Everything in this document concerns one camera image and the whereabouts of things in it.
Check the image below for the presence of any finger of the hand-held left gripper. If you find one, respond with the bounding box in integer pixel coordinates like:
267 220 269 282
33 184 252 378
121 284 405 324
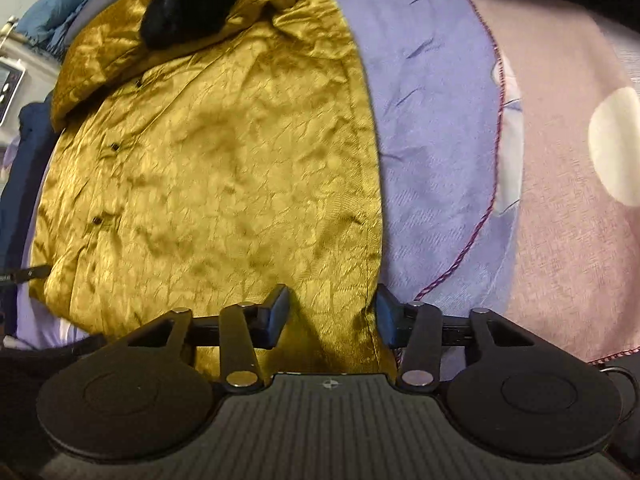
0 264 52 287

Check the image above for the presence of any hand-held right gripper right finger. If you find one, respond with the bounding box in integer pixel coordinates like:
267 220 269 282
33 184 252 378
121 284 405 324
375 284 543 393

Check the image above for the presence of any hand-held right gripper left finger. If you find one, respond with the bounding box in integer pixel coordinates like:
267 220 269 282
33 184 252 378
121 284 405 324
120 284 292 393

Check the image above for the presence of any gold satin jacket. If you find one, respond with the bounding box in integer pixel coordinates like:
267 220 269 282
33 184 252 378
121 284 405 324
27 0 401 381

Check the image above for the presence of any navy cloth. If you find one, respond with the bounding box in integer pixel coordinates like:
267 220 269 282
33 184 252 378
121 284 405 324
0 100 63 273

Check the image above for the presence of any white device with screen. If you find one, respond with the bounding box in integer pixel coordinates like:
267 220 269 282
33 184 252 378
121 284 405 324
0 57 27 126

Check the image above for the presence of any purple pink printed blanket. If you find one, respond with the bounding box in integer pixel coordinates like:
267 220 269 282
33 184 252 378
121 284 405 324
0 0 640 366

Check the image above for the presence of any blue puffy jacket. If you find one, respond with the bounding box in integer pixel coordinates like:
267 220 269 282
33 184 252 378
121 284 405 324
17 0 126 61

